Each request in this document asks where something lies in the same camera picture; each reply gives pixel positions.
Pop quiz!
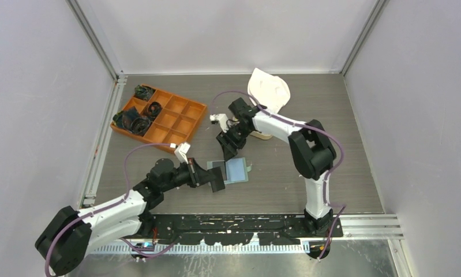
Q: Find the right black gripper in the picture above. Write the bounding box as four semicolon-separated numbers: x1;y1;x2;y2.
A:
217;123;253;162

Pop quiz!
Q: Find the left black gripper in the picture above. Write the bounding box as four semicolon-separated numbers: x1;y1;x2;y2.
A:
161;157;216;192

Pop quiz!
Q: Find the grey VIP card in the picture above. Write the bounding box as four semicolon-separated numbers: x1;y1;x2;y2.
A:
212;160;227;181

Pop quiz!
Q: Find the green card holder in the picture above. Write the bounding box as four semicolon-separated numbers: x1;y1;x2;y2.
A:
207;158;252;185

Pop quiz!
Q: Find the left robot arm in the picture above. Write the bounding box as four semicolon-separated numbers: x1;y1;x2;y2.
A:
35;158;225;276

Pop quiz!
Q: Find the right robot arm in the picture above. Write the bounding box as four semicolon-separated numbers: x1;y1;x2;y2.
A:
209;98;337;237

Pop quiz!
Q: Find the beige oval card tray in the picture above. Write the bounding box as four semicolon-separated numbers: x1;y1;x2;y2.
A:
249;131;273;140

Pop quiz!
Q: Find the orange compartment tray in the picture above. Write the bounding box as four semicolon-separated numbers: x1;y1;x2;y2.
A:
110;84;208;152

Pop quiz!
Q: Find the white folded cloth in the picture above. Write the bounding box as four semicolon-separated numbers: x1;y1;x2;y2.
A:
247;68;291;113

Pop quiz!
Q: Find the dark rolled sock middle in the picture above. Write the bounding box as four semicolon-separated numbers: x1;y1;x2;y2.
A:
144;102;163;119

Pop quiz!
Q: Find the dark rolled sock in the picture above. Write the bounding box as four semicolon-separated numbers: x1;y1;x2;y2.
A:
144;102;163;119
134;84;156;101

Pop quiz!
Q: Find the dark rolled sock top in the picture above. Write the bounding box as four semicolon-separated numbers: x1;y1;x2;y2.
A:
134;84;156;101

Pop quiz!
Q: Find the dark rolled socks large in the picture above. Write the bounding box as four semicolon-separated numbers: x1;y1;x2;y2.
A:
113;107;152;136

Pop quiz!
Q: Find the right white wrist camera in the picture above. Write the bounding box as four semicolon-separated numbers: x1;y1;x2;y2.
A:
209;114;228;133

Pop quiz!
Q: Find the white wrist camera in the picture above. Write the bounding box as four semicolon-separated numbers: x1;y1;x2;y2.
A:
209;114;228;133
174;142;190;163

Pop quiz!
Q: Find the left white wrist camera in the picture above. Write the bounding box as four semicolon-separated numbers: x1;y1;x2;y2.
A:
174;142;190;163

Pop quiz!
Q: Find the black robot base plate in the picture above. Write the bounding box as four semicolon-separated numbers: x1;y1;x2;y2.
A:
126;214;343;246

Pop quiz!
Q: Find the perforated metal rail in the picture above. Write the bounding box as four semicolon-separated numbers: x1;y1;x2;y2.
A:
91;241;309;254

